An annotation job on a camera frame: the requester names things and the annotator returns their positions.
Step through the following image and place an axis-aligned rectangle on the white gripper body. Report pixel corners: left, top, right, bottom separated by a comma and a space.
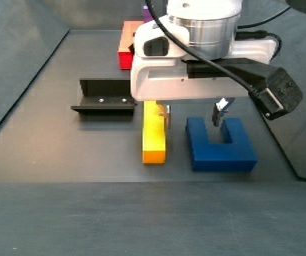
130, 24, 276, 101

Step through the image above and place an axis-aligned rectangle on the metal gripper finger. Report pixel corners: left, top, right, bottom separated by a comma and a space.
157, 102, 170, 129
212, 98, 234, 127

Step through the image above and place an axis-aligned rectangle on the blue U-shaped block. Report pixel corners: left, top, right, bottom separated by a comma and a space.
185, 118, 257, 172

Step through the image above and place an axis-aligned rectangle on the black angle fixture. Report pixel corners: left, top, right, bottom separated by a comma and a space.
70, 78, 136, 113

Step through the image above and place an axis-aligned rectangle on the yellow bar block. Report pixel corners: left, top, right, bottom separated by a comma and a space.
141, 101, 166, 164

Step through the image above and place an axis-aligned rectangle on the red slotted base block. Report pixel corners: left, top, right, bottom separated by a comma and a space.
117, 20, 142, 70

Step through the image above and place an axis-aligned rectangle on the purple U-shaped block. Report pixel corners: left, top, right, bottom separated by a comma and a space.
142, 5, 153, 23

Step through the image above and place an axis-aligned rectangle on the black cable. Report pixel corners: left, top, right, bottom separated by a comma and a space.
144, 0, 293, 98

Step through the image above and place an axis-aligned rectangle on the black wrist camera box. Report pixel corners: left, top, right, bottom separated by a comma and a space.
185, 57, 304, 121

